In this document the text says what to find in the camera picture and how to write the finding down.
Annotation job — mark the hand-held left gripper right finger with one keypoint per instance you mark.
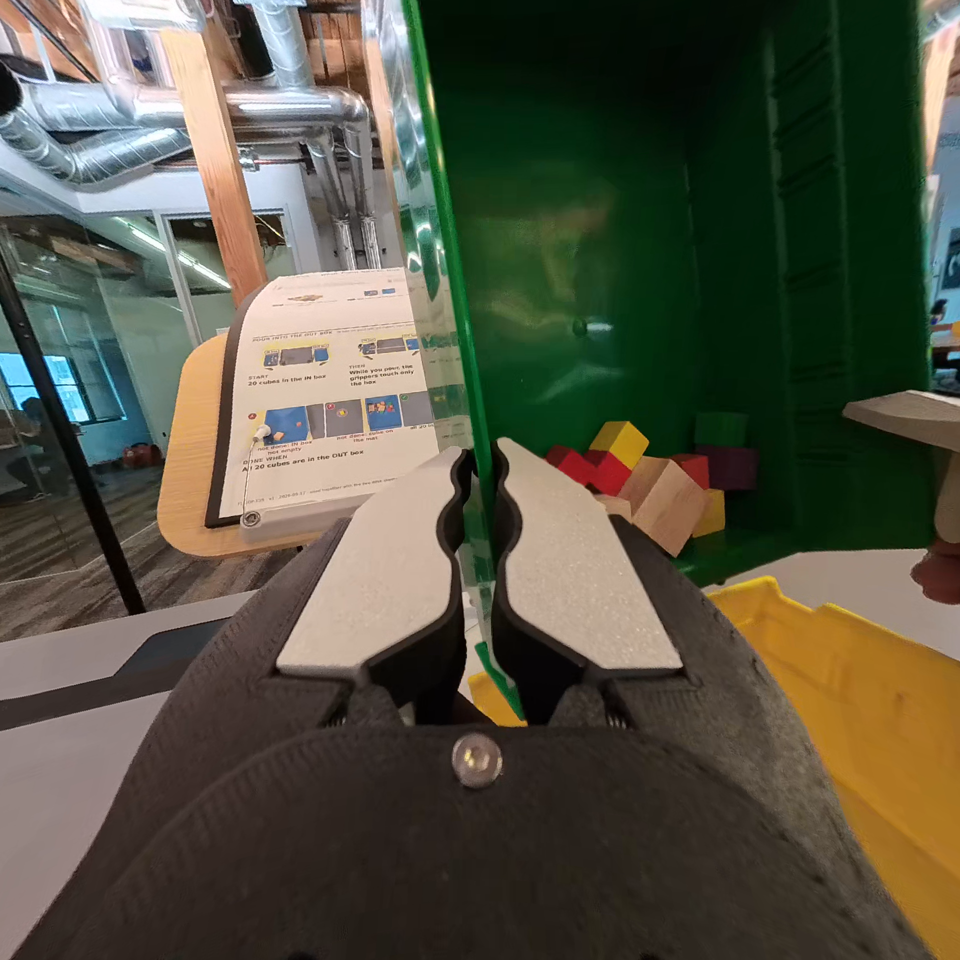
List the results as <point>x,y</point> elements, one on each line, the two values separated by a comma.
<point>585,592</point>

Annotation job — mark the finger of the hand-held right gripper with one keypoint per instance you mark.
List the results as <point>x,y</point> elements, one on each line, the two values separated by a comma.
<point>907,416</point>

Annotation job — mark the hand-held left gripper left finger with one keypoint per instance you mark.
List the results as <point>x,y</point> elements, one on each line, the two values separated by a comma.
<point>382,592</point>

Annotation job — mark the pile of wooden cubes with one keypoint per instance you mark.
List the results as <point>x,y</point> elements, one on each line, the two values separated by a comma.
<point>660,502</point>

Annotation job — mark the black metal pole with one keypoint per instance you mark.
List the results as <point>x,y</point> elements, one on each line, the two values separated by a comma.
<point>75,480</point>

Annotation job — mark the person's right hand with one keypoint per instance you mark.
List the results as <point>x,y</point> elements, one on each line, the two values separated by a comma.
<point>941,574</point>

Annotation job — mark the wooden display board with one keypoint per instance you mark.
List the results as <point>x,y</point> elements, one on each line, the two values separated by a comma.
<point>191,465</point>

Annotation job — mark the printed instruction sheet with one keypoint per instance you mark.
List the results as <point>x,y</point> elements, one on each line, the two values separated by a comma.
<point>322,405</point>

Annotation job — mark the yellow plastic box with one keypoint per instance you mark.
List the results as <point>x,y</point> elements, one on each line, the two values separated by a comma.
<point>862,712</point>

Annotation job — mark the green plastic box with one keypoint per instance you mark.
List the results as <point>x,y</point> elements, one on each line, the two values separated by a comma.
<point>600,225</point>

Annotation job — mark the dark desk panel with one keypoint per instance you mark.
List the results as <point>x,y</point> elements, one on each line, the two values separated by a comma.
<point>90,690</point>

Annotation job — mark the wooden post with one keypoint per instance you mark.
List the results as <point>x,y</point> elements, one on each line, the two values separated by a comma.
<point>217,187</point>

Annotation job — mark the silver ventilation duct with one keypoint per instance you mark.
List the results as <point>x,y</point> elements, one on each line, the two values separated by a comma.
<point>112,112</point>

